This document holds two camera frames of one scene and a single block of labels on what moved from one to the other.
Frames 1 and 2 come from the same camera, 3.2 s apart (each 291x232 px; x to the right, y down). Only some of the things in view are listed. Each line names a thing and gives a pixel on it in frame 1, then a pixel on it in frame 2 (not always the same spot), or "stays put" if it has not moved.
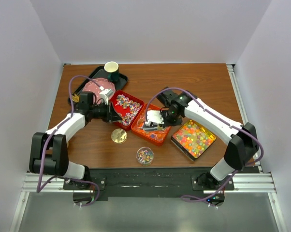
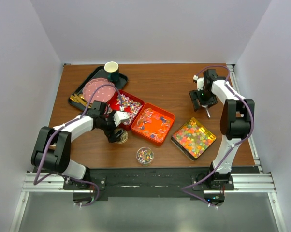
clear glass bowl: x=145 y=155 stays put
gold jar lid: x=119 y=136 stays put
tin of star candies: x=193 y=139 stays put
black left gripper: x=114 y=117 → x=111 y=136
